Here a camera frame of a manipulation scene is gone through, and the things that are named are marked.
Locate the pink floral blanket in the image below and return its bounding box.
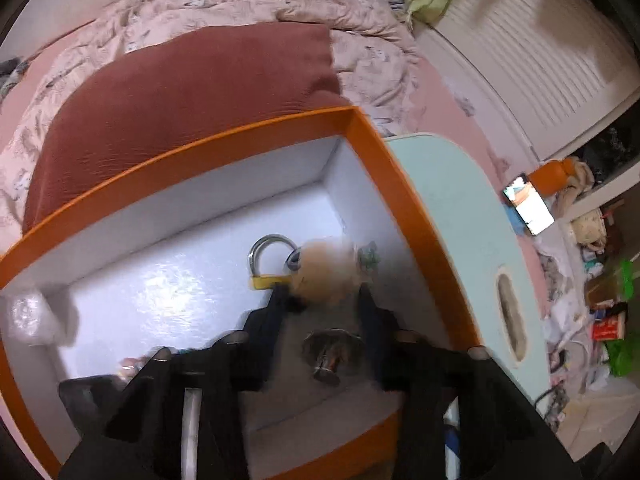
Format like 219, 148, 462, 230
0, 0, 424, 241

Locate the smartphone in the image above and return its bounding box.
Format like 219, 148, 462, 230
502, 172, 556, 237

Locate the dark metal knob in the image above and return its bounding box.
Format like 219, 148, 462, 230
302, 329, 364, 386

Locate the small pink item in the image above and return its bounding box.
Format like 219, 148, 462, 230
117, 355, 156, 379

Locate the small green white trinket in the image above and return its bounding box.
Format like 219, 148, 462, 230
356, 242, 381, 271

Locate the orange container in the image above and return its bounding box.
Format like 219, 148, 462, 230
527, 157, 577, 196

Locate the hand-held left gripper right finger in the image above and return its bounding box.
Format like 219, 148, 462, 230
359, 283, 582, 480

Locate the red packet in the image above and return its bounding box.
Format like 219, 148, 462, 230
592, 316, 627, 342

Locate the yellow padlock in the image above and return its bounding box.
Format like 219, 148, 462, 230
248, 234, 301, 291

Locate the white slatted panel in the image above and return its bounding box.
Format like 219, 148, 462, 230
415, 0, 640, 162

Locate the red-brown pillow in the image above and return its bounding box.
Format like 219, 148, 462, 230
22, 22, 352, 234

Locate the orange cardboard box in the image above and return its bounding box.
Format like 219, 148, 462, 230
0, 106, 483, 480

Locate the green plastic bag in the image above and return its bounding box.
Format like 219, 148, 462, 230
604, 259, 640, 379

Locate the cream plush toy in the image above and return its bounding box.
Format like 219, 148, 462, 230
550, 157, 609, 252

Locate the clear plastic wrap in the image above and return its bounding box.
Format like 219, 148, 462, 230
0, 287, 77, 347

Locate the peach fuzzy ball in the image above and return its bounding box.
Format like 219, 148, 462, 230
290, 239, 359, 307

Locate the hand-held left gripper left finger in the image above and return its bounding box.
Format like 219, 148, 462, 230
60, 284, 291, 480

